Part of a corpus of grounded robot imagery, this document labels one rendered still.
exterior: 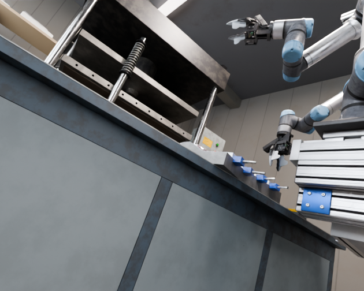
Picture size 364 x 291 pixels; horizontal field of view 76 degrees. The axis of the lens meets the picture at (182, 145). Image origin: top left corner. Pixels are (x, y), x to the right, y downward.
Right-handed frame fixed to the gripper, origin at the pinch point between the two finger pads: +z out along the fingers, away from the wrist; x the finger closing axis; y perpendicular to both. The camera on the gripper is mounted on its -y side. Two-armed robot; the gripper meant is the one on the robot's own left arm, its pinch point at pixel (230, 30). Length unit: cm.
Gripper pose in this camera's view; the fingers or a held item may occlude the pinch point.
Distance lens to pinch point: 126.9
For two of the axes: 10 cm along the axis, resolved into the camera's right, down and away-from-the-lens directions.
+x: 2.9, 5.6, 7.7
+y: -3.7, 8.1, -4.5
